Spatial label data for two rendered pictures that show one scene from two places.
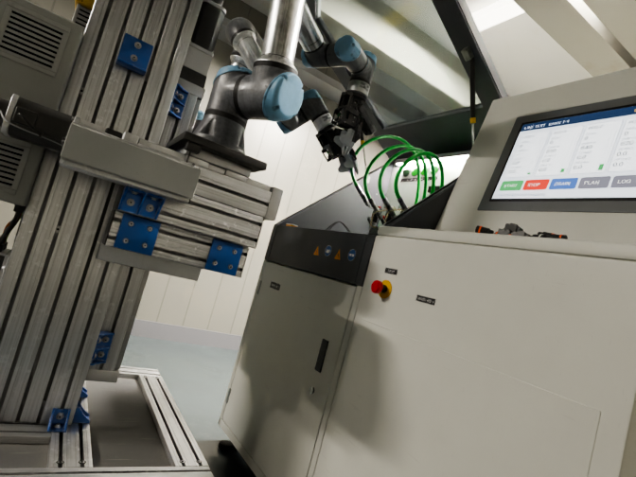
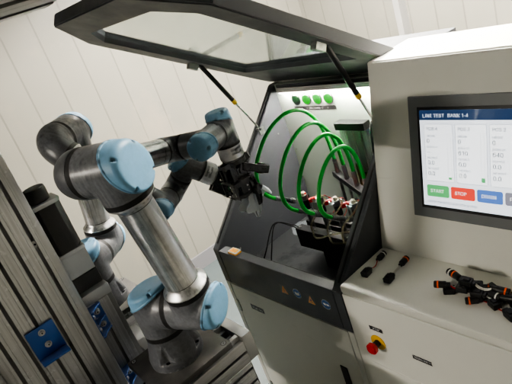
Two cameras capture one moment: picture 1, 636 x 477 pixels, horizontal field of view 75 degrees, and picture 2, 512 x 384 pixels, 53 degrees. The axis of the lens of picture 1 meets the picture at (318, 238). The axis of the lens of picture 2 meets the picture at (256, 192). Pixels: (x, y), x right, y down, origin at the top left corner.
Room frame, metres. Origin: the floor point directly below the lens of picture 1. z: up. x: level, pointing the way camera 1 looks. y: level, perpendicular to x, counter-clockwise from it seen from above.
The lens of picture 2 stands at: (-0.05, 0.01, 1.88)
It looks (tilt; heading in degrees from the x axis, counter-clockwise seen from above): 22 degrees down; 358
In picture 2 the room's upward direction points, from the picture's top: 20 degrees counter-clockwise
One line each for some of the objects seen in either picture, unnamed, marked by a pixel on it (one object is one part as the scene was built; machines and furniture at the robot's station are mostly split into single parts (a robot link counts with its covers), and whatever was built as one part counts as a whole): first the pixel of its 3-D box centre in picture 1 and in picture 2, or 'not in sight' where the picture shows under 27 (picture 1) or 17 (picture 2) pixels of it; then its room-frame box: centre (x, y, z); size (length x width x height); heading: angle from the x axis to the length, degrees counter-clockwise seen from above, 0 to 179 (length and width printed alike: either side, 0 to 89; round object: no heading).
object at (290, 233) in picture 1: (313, 251); (278, 282); (1.55, 0.00, 0.87); 0.62 x 0.04 x 0.16; 32
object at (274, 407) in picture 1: (278, 362); (306, 371); (1.54, 0.02, 0.44); 0.65 x 0.02 x 0.68; 32
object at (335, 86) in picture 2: (438, 157); (326, 86); (1.81, -0.42, 1.43); 0.54 x 0.03 x 0.02; 32
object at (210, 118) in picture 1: (220, 135); (171, 339); (1.13, 0.33, 1.09); 0.15 x 0.15 x 0.10
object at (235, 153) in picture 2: (358, 91); (231, 152); (1.40, 0.00, 1.44); 0.08 x 0.08 x 0.05
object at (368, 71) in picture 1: (362, 69); (221, 128); (1.40, 0.00, 1.52); 0.09 x 0.08 x 0.11; 148
